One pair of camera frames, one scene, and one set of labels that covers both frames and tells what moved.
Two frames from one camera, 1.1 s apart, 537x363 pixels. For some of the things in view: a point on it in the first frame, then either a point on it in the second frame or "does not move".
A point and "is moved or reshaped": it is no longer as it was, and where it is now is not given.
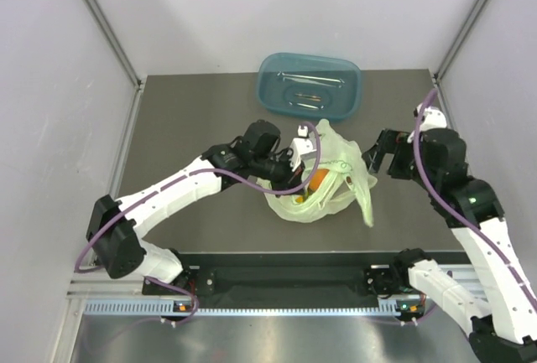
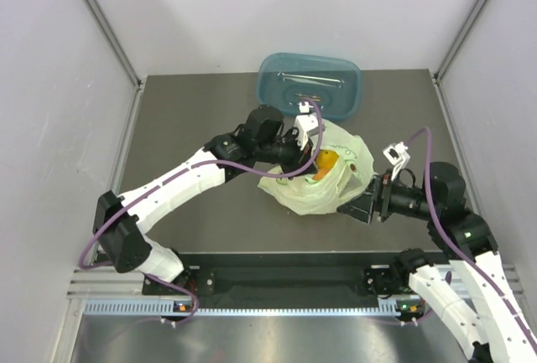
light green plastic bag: [340, 179] is moved or reshaped
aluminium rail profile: [96, 284] does not move
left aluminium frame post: [93, 11] does not move
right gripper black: [390, 141] -> [361, 205]
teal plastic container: [310, 85] does not move
